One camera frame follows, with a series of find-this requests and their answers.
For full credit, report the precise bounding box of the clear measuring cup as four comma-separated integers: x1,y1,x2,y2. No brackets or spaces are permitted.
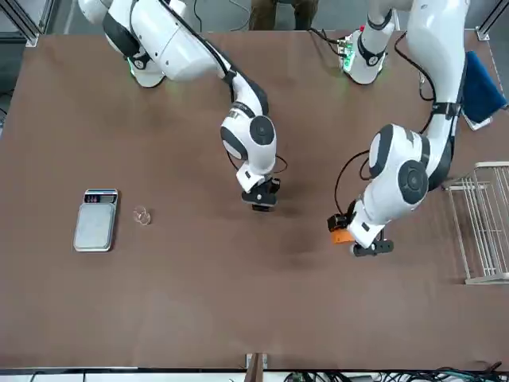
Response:
132,204,153,227

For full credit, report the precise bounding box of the aluminium frame post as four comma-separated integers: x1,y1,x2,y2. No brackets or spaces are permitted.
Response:
245,352,269,382

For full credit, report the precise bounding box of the white electronic scale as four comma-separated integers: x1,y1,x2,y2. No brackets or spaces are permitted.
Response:
72,188,119,253

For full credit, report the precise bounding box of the blue cloth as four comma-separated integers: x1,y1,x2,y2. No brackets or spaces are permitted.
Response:
460,50,509,124

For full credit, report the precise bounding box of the white flat board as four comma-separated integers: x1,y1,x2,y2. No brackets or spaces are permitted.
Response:
460,113,495,132

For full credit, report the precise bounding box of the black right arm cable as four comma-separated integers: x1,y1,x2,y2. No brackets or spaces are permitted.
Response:
158,0,289,176

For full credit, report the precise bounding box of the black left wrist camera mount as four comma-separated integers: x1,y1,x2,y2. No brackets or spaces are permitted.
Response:
351,237,395,258

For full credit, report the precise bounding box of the green circuit board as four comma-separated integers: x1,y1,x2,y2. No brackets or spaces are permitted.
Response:
336,33,356,72

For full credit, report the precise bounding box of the aluminium frame corner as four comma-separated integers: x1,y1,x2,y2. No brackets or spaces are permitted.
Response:
0,0,55,48
476,0,509,41

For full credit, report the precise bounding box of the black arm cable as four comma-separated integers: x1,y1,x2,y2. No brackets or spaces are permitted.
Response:
158,0,289,176
333,29,466,224

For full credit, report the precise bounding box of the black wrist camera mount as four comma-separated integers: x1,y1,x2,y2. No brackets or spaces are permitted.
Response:
351,237,395,258
240,186,279,212

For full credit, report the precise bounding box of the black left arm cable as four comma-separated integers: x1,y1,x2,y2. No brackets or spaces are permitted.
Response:
333,29,466,224

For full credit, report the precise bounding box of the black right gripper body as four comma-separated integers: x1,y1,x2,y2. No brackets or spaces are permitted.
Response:
258,176,282,197

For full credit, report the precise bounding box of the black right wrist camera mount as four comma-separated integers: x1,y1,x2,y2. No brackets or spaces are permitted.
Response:
240,186,279,212

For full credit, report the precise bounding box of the white wire rack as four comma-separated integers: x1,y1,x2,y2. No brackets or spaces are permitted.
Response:
444,162,509,286

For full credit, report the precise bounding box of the person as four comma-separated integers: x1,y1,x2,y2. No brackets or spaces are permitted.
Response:
249,0,320,32

